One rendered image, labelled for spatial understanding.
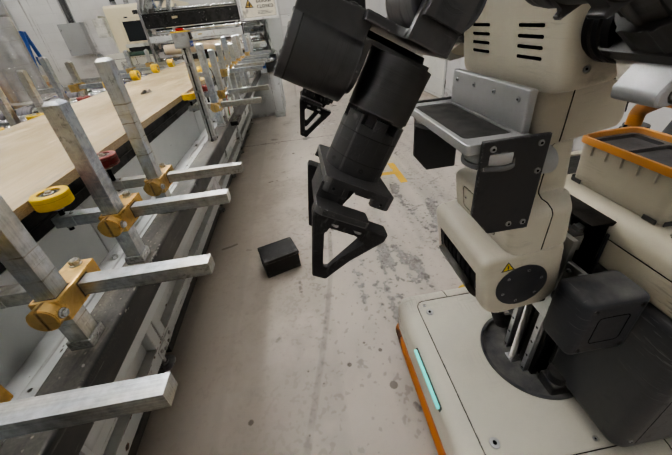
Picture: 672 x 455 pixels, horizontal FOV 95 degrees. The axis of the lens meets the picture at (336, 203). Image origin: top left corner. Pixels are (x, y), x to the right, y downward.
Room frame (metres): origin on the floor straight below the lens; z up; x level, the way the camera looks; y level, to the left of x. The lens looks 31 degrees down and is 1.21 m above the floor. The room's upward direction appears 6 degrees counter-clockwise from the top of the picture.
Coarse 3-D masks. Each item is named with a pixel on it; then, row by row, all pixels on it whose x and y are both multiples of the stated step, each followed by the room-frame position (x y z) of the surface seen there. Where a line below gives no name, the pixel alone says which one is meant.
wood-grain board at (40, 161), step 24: (168, 72) 3.31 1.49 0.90; (96, 96) 2.24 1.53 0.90; (144, 96) 2.03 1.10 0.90; (168, 96) 1.93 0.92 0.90; (96, 120) 1.49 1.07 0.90; (144, 120) 1.38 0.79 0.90; (0, 144) 1.23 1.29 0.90; (24, 144) 1.20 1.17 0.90; (48, 144) 1.16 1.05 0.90; (96, 144) 1.09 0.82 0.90; (120, 144) 1.14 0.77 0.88; (0, 168) 0.94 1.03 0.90; (24, 168) 0.91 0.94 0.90; (48, 168) 0.89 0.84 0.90; (72, 168) 0.87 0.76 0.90; (0, 192) 0.74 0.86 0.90; (24, 192) 0.73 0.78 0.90; (24, 216) 0.64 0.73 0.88
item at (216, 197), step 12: (204, 192) 0.73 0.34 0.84; (216, 192) 0.73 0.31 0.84; (228, 192) 0.73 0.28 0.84; (144, 204) 0.70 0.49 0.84; (156, 204) 0.70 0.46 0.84; (168, 204) 0.70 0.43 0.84; (180, 204) 0.71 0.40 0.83; (192, 204) 0.71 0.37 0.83; (204, 204) 0.71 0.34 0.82; (216, 204) 0.71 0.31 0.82; (60, 216) 0.69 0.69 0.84; (72, 216) 0.68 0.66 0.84; (84, 216) 0.69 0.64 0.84; (96, 216) 0.69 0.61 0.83
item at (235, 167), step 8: (192, 168) 0.98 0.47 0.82; (200, 168) 0.97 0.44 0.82; (208, 168) 0.96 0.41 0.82; (216, 168) 0.96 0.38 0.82; (224, 168) 0.96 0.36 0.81; (232, 168) 0.96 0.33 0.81; (240, 168) 0.96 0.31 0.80; (136, 176) 0.96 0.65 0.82; (144, 176) 0.95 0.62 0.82; (168, 176) 0.95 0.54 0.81; (176, 176) 0.95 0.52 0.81; (184, 176) 0.95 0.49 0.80; (192, 176) 0.95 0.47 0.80; (200, 176) 0.95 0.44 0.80; (208, 176) 0.96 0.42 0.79; (120, 184) 0.93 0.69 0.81; (128, 184) 0.93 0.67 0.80; (136, 184) 0.94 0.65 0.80; (144, 184) 0.94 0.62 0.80
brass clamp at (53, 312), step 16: (64, 272) 0.47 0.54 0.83; (80, 272) 0.47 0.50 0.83; (64, 288) 0.43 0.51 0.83; (80, 288) 0.45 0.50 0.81; (32, 304) 0.39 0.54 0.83; (48, 304) 0.39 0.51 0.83; (64, 304) 0.40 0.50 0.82; (80, 304) 0.43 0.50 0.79; (32, 320) 0.37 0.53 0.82; (48, 320) 0.38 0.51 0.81; (64, 320) 0.40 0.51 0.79
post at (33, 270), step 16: (0, 208) 0.42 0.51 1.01; (0, 224) 0.41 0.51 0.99; (16, 224) 0.43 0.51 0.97; (0, 240) 0.40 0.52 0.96; (16, 240) 0.41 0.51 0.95; (32, 240) 0.43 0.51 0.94; (0, 256) 0.40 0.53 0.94; (16, 256) 0.40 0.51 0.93; (32, 256) 0.42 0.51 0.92; (16, 272) 0.40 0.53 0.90; (32, 272) 0.40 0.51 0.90; (48, 272) 0.42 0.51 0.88; (32, 288) 0.40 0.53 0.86; (48, 288) 0.40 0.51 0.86; (80, 320) 0.41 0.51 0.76; (80, 336) 0.40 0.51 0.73
